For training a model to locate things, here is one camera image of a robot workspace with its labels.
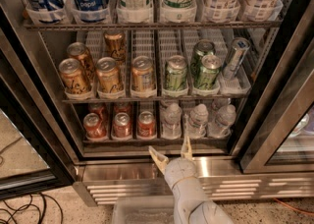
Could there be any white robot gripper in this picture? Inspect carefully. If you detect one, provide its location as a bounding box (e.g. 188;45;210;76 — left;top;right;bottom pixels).
148;136;197;186

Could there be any clear water bottle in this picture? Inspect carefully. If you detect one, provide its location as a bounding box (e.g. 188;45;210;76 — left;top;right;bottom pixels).
160;100;179;110
208;104;236;139
161;103;182;140
211;97;231;112
186;104;209;139

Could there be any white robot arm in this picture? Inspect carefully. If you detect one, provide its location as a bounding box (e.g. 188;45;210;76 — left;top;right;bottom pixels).
148;136;234;224

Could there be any glass fridge door right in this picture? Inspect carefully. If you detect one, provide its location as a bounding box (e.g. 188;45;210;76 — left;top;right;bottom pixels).
239;37;314;175

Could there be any glass fridge door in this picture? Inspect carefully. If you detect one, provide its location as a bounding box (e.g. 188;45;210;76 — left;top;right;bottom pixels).
239;37;314;175
0;30;76;199

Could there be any glass fridge door left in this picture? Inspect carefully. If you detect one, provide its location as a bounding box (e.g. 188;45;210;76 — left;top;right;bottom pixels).
0;30;76;199

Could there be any red soda can front right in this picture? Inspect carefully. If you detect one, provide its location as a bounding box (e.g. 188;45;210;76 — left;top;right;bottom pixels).
137;111;156;138

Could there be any red soda can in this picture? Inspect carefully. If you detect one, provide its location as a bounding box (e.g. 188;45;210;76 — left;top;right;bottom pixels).
83;113;107;139
88;103;108;122
113;112;131;139
137;111;156;138
114;102;132;116

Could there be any clear plastic bin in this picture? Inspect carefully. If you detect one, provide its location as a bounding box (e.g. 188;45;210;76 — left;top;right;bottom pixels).
111;196;220;224

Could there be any red soda can front middle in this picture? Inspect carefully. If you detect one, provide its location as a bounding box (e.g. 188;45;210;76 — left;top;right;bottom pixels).
113;112;131;139

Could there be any red soda can back middle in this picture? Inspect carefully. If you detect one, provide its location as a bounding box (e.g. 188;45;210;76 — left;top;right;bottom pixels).
114;102;132;116

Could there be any red soda can front left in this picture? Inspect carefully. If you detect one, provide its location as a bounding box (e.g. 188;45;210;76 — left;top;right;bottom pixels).
83;113;107;139

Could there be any green LaCroix can left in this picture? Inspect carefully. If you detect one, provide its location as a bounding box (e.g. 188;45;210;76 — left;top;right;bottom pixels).
164;55;187;91

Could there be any green lacroix can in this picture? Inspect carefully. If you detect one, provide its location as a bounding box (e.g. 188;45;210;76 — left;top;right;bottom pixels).
190;39;216;78
194;54;222;90
164;55;187;91

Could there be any red soda can back left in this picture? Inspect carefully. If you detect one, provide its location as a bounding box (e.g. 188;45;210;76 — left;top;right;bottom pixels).
88;103;108;122

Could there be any green LaCroix can front right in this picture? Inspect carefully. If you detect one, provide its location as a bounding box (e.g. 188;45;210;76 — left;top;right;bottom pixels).
194;54;222;90

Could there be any orange lacroix can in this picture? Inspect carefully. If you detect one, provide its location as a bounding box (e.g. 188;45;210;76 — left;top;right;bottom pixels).
67;42;95;82
59;58;91;94
104;30;127;64
96;57;124;94

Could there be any green LaCroix can back right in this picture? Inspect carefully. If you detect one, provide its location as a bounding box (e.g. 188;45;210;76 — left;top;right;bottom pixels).
190;39;216;78

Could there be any slim silver blue can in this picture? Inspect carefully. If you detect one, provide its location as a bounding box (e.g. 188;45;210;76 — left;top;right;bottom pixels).
222;37;250;80

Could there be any orange LaCroix can far back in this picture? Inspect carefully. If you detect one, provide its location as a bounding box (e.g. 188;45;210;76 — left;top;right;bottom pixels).
104;30;127;64

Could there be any orange LaCroix can front left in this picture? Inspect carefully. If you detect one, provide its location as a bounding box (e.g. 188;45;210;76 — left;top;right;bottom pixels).
59;58;91;94

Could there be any orange LaCroix can back left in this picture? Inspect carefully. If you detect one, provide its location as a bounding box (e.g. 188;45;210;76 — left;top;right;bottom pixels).
67;42;95;82

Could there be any orange cable on floor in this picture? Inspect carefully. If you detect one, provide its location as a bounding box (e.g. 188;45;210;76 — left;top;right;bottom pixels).
273;197;314;217

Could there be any black cable on floor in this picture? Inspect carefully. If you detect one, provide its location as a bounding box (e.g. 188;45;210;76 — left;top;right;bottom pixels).
0;192;65;224

